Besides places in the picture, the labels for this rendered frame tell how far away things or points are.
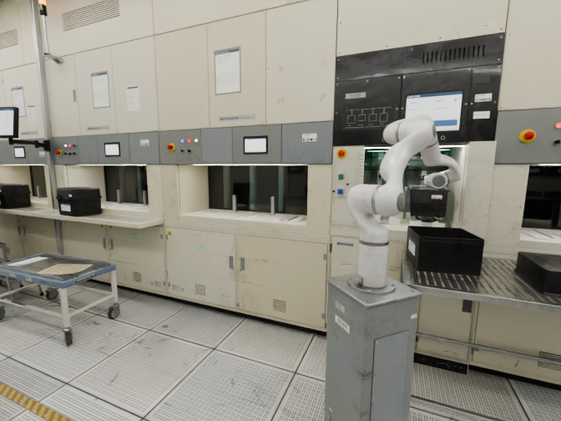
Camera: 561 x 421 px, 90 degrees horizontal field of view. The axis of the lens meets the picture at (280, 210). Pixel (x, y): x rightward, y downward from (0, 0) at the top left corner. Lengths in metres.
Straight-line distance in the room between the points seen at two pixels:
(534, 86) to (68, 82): 3.67
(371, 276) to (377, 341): 0.24
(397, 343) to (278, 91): 1.67
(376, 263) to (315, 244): 0.88
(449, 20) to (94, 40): 2.84
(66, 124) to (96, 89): 0.57
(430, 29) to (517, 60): 0.47
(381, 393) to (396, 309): 0.34
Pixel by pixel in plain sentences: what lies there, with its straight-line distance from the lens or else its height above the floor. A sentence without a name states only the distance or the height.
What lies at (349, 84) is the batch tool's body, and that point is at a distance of 1.99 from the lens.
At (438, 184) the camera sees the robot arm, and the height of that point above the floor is 1.17.
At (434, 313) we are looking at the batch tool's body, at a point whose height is 0.36.
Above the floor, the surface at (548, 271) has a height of 0.86.
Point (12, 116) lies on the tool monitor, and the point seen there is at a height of 1.69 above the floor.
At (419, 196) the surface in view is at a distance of 2.10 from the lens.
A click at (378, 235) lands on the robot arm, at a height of 0.99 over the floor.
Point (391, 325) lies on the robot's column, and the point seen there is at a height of 0.65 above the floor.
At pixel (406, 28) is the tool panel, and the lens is 2.05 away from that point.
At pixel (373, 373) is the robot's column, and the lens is 1.30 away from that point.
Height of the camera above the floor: 1.24
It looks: 8 degrees down
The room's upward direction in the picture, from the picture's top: straight up
